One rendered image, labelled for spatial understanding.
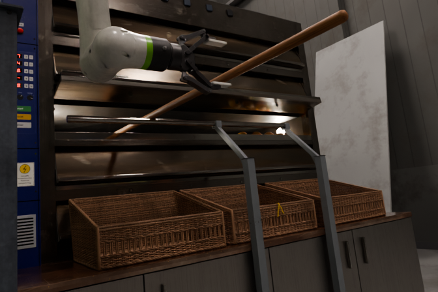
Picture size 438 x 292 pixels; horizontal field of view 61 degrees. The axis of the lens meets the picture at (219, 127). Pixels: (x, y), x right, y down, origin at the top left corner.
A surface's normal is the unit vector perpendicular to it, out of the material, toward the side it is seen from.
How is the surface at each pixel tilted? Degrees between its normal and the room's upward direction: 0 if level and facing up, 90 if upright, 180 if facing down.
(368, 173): 76
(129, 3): 90
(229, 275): 90
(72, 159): 70
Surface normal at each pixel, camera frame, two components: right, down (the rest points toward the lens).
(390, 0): -0.82, -0.02
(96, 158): 0.49, -0.53
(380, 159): -0.82, -0.26
